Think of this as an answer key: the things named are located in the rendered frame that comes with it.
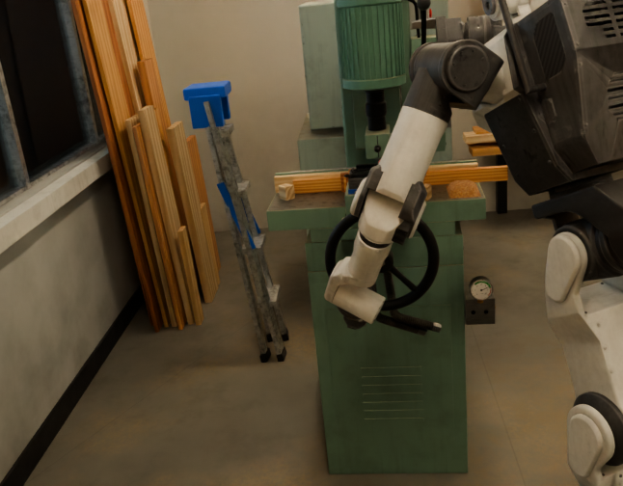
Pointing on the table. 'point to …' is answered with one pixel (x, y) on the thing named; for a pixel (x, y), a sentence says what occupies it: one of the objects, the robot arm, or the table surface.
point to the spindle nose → (376, 110)
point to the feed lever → (423, 17)
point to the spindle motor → (371, 43)
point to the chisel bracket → (376, 142)
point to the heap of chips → (463, 189)
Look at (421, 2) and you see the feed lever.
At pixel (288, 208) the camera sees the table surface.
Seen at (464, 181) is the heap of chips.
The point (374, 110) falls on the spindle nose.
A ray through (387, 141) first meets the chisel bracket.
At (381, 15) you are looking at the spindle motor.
